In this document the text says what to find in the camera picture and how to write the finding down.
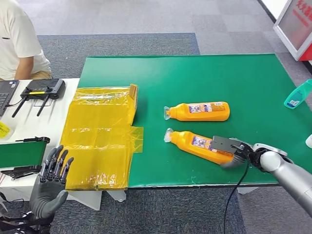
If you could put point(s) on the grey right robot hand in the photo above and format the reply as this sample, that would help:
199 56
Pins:
225 144

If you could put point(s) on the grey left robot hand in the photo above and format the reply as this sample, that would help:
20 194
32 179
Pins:
46 197

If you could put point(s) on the orange bottle with clear cap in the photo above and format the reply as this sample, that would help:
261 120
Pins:
195 113
187 143

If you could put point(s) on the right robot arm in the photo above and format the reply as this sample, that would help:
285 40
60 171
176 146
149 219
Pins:
287 176

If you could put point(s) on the teal plastic bottle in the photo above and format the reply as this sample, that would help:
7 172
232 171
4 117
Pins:
297 95

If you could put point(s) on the white table foot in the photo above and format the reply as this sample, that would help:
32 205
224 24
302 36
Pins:
247 191
119 195

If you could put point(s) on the green conveyor belt unit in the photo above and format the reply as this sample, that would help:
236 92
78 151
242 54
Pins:
19 155

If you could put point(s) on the white table leg panel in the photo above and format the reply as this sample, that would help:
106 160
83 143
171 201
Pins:
90 198

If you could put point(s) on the green table mat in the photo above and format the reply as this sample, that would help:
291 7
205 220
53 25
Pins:
195 74

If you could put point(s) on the yellow sticker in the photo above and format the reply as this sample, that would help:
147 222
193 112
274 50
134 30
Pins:
3 130

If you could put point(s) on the yellow plastic-wrapped cardboard box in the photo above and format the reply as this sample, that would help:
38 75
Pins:
102 122

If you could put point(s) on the black controller with antennas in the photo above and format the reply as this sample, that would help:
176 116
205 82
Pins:
43 87

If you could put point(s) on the small white object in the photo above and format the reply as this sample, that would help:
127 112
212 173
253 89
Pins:
309 142

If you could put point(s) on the dark laptop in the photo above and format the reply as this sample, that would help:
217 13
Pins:
6 93

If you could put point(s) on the red and white display stand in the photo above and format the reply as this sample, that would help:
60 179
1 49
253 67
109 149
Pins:
296 25

